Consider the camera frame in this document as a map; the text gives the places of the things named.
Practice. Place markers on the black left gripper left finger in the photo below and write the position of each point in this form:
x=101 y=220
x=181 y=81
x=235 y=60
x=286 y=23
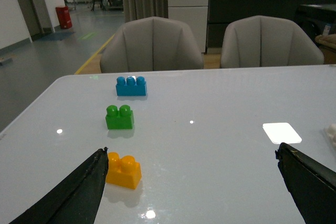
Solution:
x=76 y=198

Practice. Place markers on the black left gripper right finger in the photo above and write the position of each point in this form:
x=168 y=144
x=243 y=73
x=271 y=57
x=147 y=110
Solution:
x=311 y=184

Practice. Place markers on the yellow toy block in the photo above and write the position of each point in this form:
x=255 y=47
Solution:
x=124 y=172

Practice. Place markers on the green toy block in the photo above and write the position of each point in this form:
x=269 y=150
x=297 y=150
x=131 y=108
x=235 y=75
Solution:
x=119 y=119

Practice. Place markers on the blue toy block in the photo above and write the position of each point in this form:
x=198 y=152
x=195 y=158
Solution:
x=131 y=86

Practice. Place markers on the beige sofa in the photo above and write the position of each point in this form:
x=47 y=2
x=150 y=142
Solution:
x=327 y=45

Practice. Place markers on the right grey armchair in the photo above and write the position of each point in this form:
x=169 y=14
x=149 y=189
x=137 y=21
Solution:
x=263 y=41

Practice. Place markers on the grey armchair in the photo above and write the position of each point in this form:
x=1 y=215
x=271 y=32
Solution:
x=152 y=44
x=263 y=41

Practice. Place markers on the black side table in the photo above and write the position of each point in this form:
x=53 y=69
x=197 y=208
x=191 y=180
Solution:
x=316 y=19

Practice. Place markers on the left grey armchair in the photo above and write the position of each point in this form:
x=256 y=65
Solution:
x=152 y=44

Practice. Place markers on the red cabinet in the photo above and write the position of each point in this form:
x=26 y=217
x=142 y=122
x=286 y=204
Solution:
x=63 y=17

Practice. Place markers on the dark kitchen counter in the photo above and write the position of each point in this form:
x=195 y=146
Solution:
x=223 y=12

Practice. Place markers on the white drawer cabinet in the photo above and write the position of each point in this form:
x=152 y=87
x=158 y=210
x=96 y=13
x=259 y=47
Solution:
x=194 y=13

